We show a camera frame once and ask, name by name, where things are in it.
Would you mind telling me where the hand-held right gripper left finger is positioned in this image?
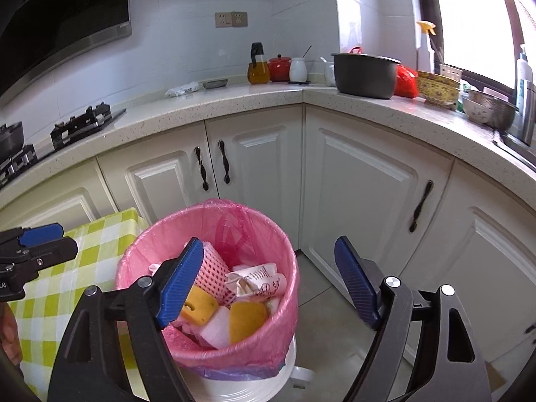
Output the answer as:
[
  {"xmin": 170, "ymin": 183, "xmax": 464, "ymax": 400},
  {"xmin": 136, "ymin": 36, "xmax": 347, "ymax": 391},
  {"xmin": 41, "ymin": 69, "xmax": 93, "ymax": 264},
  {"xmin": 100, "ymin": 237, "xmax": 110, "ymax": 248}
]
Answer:
[{"xmin": 47, "ymin": 237, "xmax": 205, "ymax": 402}]

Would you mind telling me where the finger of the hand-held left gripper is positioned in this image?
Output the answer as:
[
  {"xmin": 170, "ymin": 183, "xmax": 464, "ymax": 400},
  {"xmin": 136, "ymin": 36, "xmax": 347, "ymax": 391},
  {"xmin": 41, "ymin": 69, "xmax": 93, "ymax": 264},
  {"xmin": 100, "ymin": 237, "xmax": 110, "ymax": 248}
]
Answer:
[
  {"xmin": 0, "ymin": 223, "xmax": 65, "ymax": 256},
  {"xmin": 0, "ymin": 236, "xmax": 79, "ymax": 290}
]

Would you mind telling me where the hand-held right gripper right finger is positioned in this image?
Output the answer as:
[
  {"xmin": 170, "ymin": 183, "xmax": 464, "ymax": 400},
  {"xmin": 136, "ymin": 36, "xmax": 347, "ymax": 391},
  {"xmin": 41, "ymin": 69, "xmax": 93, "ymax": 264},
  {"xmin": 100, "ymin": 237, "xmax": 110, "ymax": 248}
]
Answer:
[{"xmin": 334, "ymin": 235, "xmax": 492, "ymax": 402}]

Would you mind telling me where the yellow sponge with holes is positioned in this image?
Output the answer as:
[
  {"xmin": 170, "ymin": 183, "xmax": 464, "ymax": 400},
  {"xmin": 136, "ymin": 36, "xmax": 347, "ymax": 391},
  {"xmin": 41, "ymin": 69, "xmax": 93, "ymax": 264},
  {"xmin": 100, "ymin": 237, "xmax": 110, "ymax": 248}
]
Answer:
[{"xmin": 179, "ymin": 286, "xmax": 219, "ymax": 326}]

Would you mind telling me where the pink foam fruit net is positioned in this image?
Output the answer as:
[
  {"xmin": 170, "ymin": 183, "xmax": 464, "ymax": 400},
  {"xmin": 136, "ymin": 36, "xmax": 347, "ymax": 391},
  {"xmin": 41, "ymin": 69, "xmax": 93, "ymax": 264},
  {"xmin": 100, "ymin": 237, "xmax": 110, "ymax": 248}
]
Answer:
[{"xmin": 194, "ymin": 245, "xmax": 236, "ymax": 307}]

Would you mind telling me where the white foam sheet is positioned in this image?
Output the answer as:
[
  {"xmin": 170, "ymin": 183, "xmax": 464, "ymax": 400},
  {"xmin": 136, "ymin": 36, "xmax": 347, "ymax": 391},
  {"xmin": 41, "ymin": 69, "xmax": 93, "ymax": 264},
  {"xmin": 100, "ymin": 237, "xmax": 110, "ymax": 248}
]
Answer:
[{"xmin": 196, "ymin": 305, "xmax": 233, "ymax": 349}]

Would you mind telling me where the plain yellow sponge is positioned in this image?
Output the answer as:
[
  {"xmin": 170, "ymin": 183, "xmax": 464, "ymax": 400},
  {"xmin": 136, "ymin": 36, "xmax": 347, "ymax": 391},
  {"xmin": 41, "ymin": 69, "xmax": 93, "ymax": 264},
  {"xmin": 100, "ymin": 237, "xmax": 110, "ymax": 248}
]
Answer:
[{"xmin": 229, "ymin": 300, "xmax": 270, "ymax": 345}]

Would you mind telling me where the printed paper cup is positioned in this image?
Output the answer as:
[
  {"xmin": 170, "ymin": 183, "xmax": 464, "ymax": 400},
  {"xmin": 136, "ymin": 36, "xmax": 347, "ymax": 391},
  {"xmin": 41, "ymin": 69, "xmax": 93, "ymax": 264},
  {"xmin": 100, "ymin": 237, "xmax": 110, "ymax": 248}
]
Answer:
[{"xmin": 225, "ymin": 261, "xmax": 288, "ymax": 301}]

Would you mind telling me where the white bin pink bag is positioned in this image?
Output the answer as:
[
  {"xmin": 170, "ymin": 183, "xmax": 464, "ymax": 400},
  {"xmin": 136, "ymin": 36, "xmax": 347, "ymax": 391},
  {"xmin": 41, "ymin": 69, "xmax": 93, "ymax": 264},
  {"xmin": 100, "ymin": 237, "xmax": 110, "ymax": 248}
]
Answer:
[{"xmin": 115, "ymin": 198, "xmax": 300, "ymax": 380}]

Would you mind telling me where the white plastic bin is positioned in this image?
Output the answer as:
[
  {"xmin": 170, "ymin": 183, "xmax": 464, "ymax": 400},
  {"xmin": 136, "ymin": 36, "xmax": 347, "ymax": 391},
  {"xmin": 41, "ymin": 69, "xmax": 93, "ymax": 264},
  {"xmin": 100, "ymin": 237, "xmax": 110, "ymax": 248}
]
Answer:
[{"xmin": 176, "ymin": 335, "xmax": 317, "ymax": 402}]

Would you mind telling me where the person's left hand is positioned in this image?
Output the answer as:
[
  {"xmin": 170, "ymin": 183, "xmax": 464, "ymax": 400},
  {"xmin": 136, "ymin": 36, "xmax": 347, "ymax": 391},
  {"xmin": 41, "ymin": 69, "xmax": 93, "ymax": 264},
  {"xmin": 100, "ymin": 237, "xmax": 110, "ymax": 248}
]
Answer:
[{"xmin": 0, "ymin": 304, "xmax": 23, "ymax": 370}]

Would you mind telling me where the green checkered tablecloth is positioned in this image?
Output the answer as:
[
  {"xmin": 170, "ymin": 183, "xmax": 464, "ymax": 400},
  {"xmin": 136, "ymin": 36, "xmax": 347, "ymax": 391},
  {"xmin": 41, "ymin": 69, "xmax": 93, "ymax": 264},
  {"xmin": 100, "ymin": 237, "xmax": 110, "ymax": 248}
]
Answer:
[{"xmin": 0, "ymin": 207, "xmax": 150, "ymax": 402}]

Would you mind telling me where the white cabinet door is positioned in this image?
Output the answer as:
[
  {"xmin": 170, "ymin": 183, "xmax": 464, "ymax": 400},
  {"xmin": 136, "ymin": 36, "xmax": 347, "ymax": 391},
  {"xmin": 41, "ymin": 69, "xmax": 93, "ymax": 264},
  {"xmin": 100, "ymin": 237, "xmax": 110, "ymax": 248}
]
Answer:
[
  {"xmin": 300, "ymin": 107, "xmax": 455, "ymax": 299},
  {"xmin": 0, "ymin": 161, "xmax": 121, "ymax": 229},
  {"xmin": 394, "ymin": 161, "xmax": 536, "ymax": 370},
  {"xmin": 205, "ymin": 107, "xmax": 305, "ymax": 253},
  {"xmin": 97, "ymin": 121, "xmax": 217, "ymax": 227}
]

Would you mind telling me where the black cooking pot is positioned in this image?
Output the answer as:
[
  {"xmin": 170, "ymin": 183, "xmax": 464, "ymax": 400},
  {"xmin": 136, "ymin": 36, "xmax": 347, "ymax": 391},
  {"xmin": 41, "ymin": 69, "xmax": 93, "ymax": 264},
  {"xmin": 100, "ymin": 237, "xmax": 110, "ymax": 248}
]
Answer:
[{"xmin": 0, "ymin": 121, "xmax": 25, "ymax": 160}]

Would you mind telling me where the purple bag liner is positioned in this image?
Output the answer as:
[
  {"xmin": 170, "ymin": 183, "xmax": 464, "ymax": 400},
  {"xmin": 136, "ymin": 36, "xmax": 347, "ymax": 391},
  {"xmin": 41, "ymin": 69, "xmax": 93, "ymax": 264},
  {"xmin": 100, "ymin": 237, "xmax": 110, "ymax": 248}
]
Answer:
[{"xmin": 180, "ymin": 360, "xmax": 282, "ymax": 383}]

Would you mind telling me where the black gas stove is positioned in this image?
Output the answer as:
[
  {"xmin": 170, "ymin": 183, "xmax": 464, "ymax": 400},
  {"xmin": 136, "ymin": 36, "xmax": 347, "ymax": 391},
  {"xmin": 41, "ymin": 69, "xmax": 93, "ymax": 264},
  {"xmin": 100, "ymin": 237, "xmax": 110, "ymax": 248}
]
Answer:
[{"xmin": 0, "ymin": 103, "xmax": 127, "ymax": 189}]

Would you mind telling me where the brown cardboard piece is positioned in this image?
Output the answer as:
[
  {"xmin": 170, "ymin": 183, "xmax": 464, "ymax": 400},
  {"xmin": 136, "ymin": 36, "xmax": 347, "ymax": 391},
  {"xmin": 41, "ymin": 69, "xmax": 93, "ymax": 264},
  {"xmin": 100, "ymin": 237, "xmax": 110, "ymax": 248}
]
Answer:
[{"xmin": 485, "ymin": 362, "xmax": 508, "ymax": 395}]

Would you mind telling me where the white plastic packet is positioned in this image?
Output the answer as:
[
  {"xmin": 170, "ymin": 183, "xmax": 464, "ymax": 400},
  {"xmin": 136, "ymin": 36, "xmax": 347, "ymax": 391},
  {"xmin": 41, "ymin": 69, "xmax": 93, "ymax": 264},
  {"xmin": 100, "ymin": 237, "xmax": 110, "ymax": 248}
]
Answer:
[{"xmin": 164, "ymin": 81, "xmax": 201, "ymax": 98}]

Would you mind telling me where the grey rice cooker pot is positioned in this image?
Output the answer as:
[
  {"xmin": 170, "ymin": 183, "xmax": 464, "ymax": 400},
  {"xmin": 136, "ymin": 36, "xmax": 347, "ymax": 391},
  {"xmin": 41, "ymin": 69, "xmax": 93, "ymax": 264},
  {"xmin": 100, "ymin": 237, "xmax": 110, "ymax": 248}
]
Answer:
[{"xmin": 331, "ymin": 52, "xmax": 401, "ymax": 100}]

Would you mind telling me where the red plastic bag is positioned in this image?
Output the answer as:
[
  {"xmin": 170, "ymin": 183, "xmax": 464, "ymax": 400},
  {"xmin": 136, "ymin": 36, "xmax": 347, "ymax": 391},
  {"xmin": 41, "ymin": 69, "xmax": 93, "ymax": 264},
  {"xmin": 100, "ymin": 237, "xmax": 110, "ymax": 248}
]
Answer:
[{"xmin": 394, "ymin": 65, "xmax": 419, "ymax": 98}]

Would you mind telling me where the yellow patterned bowl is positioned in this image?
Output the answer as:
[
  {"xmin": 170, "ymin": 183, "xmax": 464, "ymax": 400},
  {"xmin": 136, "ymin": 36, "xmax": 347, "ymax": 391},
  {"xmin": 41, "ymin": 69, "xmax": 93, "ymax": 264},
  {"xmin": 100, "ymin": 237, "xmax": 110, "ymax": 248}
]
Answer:
[{"xmin": 416, "ymin": 70, "xmax": 462, "ymax": 108}]

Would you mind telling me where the small patterned white bowl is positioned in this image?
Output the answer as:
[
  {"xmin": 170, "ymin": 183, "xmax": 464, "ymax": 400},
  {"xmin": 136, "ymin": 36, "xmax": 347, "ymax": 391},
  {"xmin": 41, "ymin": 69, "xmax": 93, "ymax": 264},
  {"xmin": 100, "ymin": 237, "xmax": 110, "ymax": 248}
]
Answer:
[{"xmin": 461, "ymin": 92, "xmax": 491, "ymax": 125}]

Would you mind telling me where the white ceramic jar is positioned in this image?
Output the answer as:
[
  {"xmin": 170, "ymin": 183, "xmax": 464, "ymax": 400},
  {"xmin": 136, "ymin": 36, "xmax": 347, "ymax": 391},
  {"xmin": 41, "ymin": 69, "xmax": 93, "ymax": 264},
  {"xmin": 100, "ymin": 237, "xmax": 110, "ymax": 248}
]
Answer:
[{"xmin": 288, "ymin": 57, "xmax": 310, "ymax": 83}]

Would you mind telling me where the steel colander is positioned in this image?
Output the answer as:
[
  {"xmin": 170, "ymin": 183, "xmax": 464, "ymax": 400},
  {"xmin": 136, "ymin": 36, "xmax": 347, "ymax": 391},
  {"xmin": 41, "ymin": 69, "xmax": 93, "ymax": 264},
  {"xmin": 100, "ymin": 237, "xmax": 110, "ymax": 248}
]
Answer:
[{"xmin": 467, "ymin": 89, "xmax": 520, "ymax": 131}]

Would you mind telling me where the red ceramic pot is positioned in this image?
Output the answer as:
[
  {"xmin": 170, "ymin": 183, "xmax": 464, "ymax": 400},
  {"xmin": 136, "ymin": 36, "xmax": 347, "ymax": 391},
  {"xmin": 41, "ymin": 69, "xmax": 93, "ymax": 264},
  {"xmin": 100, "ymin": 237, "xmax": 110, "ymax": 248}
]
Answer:
[{"xmin": 268, "ymin": 54, "xmax": 292, "ymax": 83}]

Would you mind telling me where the oil bottle with black lid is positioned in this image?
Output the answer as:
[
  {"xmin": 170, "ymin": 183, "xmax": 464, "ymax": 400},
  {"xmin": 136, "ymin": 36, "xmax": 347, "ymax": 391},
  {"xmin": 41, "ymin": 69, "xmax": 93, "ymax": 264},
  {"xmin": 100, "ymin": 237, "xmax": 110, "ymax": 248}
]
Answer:
[{"xmin": 247, "ymin": 42, "xmax": 272, "ymax": 85}]

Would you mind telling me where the black range hood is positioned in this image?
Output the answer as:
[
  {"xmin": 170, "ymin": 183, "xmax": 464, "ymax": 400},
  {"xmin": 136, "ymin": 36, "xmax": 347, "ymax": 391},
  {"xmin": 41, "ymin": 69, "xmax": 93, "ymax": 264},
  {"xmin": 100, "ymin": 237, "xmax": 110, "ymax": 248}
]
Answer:
[{"xmin": 0, "ymin": 0, "xmax": 133, "ymax": 108}]

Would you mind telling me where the spray bottle with yellow trigger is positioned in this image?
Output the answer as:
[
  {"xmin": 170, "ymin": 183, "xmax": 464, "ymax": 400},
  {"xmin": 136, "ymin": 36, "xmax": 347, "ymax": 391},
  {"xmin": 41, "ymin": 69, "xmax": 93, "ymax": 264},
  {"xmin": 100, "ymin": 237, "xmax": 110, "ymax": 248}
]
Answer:
[{"xmin": 416, "ymin": 20, "xmax": 437, "ymax": 73}]

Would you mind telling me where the steel cylinder container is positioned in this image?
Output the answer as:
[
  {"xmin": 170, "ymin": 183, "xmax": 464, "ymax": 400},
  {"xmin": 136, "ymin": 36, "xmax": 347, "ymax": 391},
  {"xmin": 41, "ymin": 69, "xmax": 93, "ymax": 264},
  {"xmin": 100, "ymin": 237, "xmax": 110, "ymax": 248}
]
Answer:
[{"xmin": 519, "ymin": 81, "xmax": 536, "ymax": 147}]

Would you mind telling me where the white pump bottle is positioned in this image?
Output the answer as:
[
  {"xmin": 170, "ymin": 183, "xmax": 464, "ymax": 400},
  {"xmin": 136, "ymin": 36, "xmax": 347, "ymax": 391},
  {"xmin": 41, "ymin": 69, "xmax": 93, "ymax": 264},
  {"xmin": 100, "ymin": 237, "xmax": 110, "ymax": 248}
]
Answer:
[{"xmin": 516, "ymin": 44, "xmax": 536, "ymax": 101}]

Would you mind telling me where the black cabinet handle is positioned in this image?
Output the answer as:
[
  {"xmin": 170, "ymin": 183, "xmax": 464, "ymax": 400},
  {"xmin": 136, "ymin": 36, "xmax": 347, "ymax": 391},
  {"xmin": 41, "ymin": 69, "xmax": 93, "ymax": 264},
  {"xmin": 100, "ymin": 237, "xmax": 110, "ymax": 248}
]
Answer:
[
  {"xmin": 408, "ymin": 180, "xmax": 435, "ymax": 233},
  {"xmin": 217, "ymin": 139, "xmax": 232, "ymax": 184},
  {"xmin": 194, "ymin": 146, "xmax": 209, "ymax": 190}
]

